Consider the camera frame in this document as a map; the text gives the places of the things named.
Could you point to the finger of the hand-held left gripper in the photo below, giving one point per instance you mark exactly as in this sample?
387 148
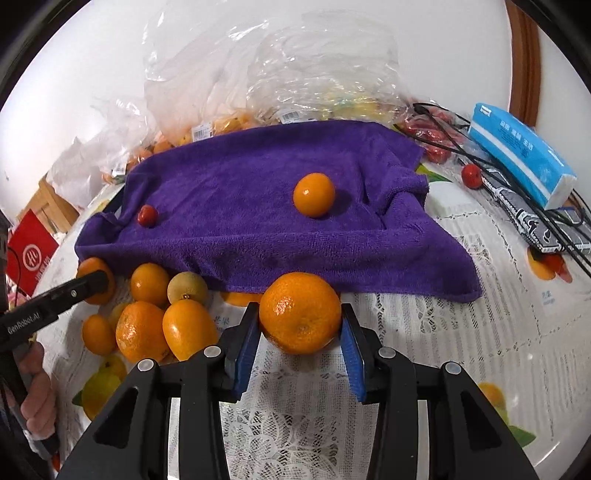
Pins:
87 287

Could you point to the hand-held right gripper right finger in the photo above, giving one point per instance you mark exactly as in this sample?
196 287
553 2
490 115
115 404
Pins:
353 360

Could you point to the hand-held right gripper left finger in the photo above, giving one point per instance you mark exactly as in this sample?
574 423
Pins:
244 355

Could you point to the round orange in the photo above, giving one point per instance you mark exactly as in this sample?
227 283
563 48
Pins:
314 196
92 266
149 284

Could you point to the small orange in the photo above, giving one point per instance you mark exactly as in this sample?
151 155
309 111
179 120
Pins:
98 336

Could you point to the oval orange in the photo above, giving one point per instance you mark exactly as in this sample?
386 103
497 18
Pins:
189 330

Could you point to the large orange mandarin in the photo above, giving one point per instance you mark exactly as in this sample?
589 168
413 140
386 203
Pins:
300 314

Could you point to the bumpy orange mandarin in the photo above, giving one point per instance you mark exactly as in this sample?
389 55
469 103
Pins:
138 334

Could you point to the red cherry tomato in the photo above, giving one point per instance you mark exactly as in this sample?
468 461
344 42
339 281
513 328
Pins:
147 216
472 175

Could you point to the person's left hand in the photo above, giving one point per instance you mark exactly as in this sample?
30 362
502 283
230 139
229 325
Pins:
39 397

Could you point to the red box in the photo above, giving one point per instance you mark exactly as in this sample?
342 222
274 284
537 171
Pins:
30 254

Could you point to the white plastic bag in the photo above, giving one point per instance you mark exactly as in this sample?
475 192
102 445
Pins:
78 170

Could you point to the purple towel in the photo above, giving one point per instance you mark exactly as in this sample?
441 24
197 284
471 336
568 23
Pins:
258 230

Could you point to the clear bag of mandarins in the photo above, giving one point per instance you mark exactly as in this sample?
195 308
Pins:
134 134

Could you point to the black and white patterned box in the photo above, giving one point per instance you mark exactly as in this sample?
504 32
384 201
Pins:
521 214

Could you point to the bag of cherry tomatoes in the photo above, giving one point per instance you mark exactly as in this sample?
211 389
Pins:
429 136

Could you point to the blue tissue pack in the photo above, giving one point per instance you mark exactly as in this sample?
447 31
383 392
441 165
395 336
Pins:
521 157

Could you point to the clear bag of yellow fruit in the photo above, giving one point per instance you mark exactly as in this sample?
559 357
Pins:
323 78

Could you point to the wooden door frame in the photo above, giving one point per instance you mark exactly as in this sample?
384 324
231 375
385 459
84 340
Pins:
526 60

